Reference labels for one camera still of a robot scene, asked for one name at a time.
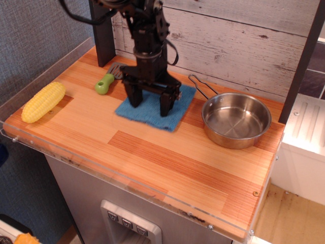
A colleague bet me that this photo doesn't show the grey toy fridge cabinet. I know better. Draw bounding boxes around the grey toy fridge cabinet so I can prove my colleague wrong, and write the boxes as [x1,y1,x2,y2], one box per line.
[46,156,232,243]

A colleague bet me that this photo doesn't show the blue towel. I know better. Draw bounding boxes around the blue towel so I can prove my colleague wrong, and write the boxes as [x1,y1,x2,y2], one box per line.
[115,85,196,132]

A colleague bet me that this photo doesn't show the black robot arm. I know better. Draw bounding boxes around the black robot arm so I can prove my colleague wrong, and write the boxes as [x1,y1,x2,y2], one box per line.
[96,1,181,117]

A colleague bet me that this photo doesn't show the steel pot with handle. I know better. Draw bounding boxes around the steel pot with handle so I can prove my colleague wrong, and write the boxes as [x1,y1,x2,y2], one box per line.
[188,74,272,149]

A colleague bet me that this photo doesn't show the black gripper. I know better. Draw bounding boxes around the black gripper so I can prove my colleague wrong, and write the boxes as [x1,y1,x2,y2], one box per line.
[120,55,181,117]

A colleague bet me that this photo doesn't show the dark right post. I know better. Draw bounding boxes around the dark right post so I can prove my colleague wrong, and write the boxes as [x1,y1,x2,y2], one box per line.
[278,0,324,124]

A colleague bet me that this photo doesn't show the dark left post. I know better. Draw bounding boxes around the dark left post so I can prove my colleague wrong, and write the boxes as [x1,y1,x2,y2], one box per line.
[89,1,116,67]

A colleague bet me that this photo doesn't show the orange toy on floor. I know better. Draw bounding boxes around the orange toy on floor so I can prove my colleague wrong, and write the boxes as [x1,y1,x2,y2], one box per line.
[1,233,40,244]

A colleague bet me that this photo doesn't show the yellow toy corn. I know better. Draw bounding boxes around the yellow toy corn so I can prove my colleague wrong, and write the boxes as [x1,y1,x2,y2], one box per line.
[21,82,66,124]

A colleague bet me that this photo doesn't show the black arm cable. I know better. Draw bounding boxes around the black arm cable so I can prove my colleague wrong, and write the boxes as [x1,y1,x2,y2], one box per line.
[59,0,120,26]

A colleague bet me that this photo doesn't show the dark post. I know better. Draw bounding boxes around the dark post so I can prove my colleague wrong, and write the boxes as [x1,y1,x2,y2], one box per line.
[89,1,116,67]
[278,0,324,124]

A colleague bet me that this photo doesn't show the silver dispenser panel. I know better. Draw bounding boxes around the silver dispenser panel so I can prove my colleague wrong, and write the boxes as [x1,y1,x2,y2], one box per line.
[101,200,163,243]

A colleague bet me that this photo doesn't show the green handled grey spatula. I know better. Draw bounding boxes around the green handled grey spatula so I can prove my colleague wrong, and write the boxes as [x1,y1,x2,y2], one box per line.
[94,62,125,95]

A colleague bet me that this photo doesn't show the white toy sink unit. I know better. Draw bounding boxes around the white toy sink unit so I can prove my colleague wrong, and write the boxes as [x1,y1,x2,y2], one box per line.
[270,38,325,206]

